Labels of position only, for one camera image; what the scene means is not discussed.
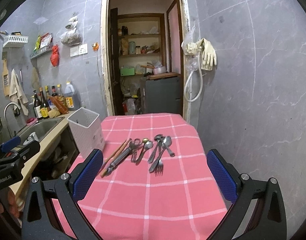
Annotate wooden chopstick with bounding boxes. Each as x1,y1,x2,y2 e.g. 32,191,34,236
100,139,131,178
100,140,128,170

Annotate steel knife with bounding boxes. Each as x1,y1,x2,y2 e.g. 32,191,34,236
104,147,132,176

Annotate wire vegetable peeler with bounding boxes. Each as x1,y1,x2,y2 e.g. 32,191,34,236
129,138,142,163

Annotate steel teaspoon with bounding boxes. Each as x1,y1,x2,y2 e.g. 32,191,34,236
136,140,153,165

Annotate steel fork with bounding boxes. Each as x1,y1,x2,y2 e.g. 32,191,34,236
154,137,175,176

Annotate large steel spoon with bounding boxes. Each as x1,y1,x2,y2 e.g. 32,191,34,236
148,134,163,164

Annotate ornate handle steel spoon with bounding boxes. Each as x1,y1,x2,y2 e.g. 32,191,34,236
149,135,172,175

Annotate gold small spoon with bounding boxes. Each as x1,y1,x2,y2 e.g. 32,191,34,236
142,138,149,150

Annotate steel sink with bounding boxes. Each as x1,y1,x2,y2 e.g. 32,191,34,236
17,117,64,145

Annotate steel faucet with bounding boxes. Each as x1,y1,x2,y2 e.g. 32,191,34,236
4,102,20,138

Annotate white perforated utensil holder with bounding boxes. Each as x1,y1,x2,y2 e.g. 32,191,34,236
67,107,105,159

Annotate dark sauce bottle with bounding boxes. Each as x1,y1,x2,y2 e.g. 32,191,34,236
39,87,50,119

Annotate hanging beige towel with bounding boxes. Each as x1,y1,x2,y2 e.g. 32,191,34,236
9,69,29,116

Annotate pink checkered tablecloth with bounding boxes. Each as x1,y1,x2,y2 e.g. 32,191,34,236
51,113,228,240

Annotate large soy sauce jug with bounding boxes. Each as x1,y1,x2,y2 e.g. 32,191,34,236
64,81,80,111

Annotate wooden grater board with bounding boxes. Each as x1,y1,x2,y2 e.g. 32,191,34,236
2,51,9,96

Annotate red plastic bag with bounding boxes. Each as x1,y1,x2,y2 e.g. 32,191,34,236
50,44,59,67

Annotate green box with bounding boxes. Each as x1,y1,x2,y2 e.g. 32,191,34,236
120,67,135,76

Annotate dark grey cabinet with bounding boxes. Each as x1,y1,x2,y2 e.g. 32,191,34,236
140,77,183,115

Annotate clear bag of dried goods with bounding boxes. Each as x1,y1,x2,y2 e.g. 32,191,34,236
60,14,82,46

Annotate pink pot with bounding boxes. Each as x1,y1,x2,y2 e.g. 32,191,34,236
153,66,167,75

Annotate cream rubber gloves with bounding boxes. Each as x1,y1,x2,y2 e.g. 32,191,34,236
182,38,217,71

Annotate grey wall shelf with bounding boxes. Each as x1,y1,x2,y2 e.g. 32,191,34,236
30,42,53,60

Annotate white wall basket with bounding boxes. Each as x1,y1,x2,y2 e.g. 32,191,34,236
3,35,28,48

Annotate white wall socket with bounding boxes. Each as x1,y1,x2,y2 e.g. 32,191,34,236
69,44,88,57

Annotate white hose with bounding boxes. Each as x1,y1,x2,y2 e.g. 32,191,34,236
183,52,204,103

